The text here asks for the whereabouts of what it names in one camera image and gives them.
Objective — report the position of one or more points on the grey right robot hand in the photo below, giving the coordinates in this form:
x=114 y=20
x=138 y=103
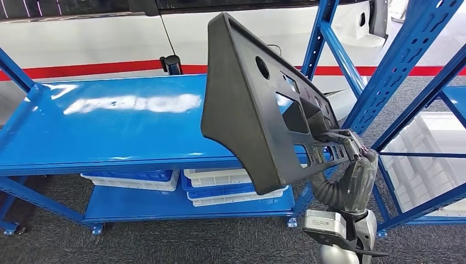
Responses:
x=360 y=182

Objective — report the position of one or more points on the black plastic plate bracket part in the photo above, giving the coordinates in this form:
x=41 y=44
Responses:
x=236 y=109

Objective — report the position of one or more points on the blue metal shelf rack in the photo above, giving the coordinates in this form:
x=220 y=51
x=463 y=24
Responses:
x=109 y=124
x=7 y=227
x=429 y=206

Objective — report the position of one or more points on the blue plastic crate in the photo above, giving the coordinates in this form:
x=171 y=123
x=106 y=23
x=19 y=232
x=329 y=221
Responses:
x=138 y=175
x=218 y=190

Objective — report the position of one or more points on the red barrier belt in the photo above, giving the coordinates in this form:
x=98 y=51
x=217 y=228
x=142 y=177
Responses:
x=194 y=69
x=91 y=68

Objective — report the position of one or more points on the white car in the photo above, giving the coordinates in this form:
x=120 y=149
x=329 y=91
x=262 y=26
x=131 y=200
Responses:
x=91 y=40

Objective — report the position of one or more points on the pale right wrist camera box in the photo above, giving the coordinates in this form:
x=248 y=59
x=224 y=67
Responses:
x=322 y=222

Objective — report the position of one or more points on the black stanchion post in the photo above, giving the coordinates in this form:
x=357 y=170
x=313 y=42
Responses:
x=173 y=65

